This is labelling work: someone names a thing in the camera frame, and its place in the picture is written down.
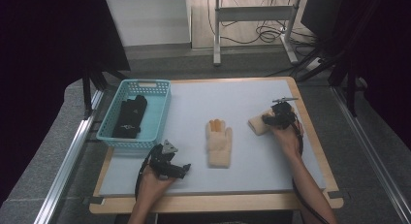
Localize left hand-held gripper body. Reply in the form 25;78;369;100
148;139;182;180

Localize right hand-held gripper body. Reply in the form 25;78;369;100
270;96;300;131

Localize beige fleece glove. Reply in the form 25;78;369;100
205;118;234;169
247;109;275;137

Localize black glove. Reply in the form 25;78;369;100
111;119;142;140
119;94;148;128

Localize teal plastic basket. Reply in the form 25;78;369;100
96;79;173;150

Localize person's right hand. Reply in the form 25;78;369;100
269;112;305;159

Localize person's left hand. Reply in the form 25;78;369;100
139;165;177;203

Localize light grey table mat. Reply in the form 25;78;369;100
98;79;327;197

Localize white power strip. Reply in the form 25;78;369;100
304;56;323;72

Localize black stand legs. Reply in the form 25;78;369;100
81;55;131;119
295;39;361;117

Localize dark curtain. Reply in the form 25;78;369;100
326;0;411;151
0;0;131;204

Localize white cabinet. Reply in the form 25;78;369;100
106;0;192;48

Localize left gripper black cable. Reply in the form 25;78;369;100
134;148;155;201

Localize black floor cables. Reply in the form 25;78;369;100
206;0;319;57

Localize aluminium rail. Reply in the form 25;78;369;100
331;85;411;224
33;89;105;224

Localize white metal desk frame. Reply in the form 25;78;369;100
212;0;300;67

